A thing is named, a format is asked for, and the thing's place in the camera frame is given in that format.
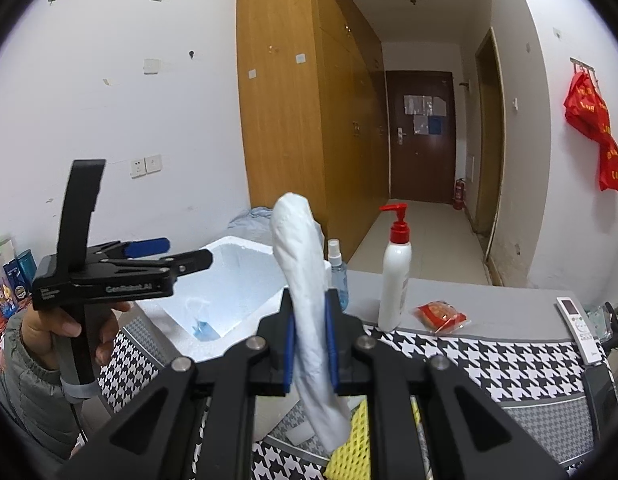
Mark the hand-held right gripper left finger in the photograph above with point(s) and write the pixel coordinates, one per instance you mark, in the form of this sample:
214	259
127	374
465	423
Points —
290	340

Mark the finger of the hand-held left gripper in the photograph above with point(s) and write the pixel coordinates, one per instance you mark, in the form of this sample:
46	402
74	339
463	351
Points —
149	246
194	260

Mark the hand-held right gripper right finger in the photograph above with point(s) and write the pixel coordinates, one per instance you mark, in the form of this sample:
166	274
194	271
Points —
331	340

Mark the white foam box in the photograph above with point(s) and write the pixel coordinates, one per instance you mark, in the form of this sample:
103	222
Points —
239	270

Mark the white towel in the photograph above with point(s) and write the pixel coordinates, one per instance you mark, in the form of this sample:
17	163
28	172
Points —
299	260

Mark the yellow mesh cloth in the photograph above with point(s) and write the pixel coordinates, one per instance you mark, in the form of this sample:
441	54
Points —
354	455

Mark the person's left forearm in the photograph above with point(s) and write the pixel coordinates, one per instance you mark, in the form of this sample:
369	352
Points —
24	400

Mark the person's left hand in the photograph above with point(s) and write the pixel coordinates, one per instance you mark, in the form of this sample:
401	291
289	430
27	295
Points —
44	330

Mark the small clear cup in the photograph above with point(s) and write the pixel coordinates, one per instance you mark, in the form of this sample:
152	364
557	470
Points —
339	280

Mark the colourful product boxes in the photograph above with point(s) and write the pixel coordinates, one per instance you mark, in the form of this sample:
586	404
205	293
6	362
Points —
9	280

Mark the light blue crumpled cloth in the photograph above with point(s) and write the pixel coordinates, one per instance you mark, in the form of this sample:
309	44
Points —
254	220

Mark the white red pump bottle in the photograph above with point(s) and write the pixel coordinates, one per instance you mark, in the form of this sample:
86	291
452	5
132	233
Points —
394	280

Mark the red snack packet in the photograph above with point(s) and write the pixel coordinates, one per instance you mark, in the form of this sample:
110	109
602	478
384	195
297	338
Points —
439	314

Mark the wooden wardrobe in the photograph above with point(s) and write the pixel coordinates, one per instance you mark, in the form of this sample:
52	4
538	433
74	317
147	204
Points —
289	135

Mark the houndstooth table cloth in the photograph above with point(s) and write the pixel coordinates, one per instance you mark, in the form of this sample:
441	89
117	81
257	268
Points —
489	360

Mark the red fire extinguisher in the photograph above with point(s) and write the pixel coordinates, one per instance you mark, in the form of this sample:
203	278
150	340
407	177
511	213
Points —
459	195

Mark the dark brown entrance door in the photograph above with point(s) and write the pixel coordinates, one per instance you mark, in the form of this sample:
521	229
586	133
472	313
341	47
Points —
424	170

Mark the white remote control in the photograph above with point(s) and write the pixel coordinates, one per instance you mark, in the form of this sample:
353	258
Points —
579	330

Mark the wooden side door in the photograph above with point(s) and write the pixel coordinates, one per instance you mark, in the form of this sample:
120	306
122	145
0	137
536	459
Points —
489	135

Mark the clear plastic bag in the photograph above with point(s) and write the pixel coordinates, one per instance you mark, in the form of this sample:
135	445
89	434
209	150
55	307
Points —
601	320

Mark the red plastic bags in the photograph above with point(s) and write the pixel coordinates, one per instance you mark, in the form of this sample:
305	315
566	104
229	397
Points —
594	120

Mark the white wall socket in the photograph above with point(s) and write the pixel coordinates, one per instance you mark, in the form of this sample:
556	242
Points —
136	168

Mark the white wall switch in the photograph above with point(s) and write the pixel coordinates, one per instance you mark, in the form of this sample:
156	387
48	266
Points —
152	164

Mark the square white wall plate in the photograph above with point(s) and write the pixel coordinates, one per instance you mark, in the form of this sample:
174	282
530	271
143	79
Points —
151	66

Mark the metal wall hook rack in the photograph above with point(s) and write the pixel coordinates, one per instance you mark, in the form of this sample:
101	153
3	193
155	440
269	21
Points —
584	65

